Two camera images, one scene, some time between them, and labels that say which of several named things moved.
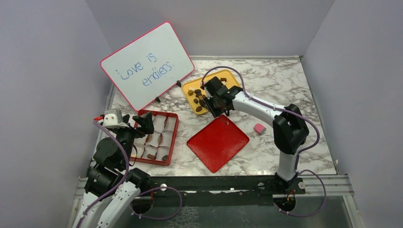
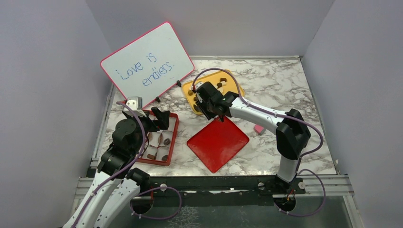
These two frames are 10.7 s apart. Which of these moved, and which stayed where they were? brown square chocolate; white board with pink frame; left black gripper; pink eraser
Moved: left black gripper
Stayed: white board with pink frame; pink eraser; brown square chocolate
